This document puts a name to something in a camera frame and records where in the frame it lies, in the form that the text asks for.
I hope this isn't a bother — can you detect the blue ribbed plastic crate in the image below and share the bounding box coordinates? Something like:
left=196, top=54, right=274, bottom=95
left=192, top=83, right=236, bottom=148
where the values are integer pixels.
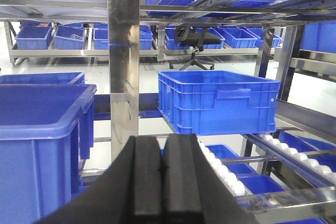
left=158, top=70, right=280, bottom=136

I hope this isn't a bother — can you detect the large blue plastic bin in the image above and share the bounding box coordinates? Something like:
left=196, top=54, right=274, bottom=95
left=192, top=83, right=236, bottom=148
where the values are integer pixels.
left=1, top=84, right=97, bottom=223

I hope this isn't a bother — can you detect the black office chair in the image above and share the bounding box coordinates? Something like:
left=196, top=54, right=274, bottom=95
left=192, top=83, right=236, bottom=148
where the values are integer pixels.
left=169, top=25, right=222, bottom=71

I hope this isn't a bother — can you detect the stainless steel shelf rack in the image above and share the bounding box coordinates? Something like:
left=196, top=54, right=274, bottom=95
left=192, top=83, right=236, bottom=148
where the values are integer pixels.
left=0, top=0, right=336, bottom=224

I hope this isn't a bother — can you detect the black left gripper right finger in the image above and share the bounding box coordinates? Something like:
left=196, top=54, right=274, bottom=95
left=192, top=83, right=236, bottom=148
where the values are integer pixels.
left=162, top=134, right=258, bottom=223

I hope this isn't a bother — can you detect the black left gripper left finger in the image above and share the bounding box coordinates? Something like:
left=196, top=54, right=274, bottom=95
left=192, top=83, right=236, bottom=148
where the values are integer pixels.
left=38, top=136, right=163, bottom=223

